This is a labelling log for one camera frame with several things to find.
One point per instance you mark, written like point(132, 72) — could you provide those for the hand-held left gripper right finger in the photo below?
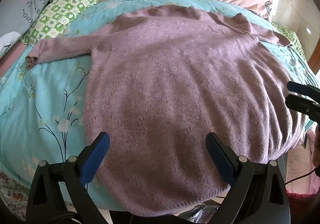
point(220, 156)

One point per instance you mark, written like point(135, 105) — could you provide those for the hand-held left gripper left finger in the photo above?
point(96, 156)

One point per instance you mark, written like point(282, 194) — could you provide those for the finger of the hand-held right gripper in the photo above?
point(303, 86)
point(302, 106)

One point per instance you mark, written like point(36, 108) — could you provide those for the purple knit sweater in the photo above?
point(180, 88)

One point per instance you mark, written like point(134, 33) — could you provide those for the green patterned cloth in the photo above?
point(291, 36)

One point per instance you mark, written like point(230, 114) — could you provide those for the silver foil bag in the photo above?
point(200, 214)

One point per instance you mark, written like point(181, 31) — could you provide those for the blue floral bed sheet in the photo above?
point(50, 103)

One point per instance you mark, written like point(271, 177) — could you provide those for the floral patterned cloth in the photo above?
point(12, 191)

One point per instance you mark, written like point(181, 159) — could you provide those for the dark red cloth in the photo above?
point(298, 205)

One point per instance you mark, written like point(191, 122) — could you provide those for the pink folded cloth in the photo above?
point(10, 60)

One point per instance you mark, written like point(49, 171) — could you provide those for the green checkered pillow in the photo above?
point(60, 13)

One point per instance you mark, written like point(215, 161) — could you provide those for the grey printed pillow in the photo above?
point(22, 6)

